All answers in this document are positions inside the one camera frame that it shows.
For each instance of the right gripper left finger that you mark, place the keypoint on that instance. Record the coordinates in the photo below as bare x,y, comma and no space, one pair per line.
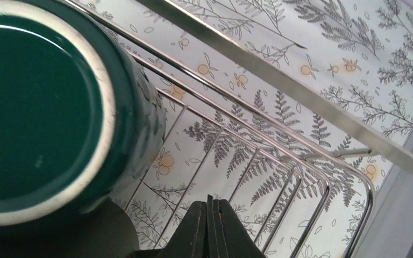
189,239

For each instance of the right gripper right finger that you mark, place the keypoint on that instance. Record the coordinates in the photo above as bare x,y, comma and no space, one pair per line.
226,235

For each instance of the black mug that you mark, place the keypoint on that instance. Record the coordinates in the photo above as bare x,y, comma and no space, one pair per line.
107,232

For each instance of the floral table mat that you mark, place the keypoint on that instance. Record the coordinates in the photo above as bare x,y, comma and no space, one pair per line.
278,79

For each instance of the dark green mug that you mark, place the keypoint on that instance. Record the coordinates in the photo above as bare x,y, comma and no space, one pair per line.
76,113

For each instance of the metal wire dish rack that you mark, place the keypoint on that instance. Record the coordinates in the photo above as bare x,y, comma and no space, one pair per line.
300,186

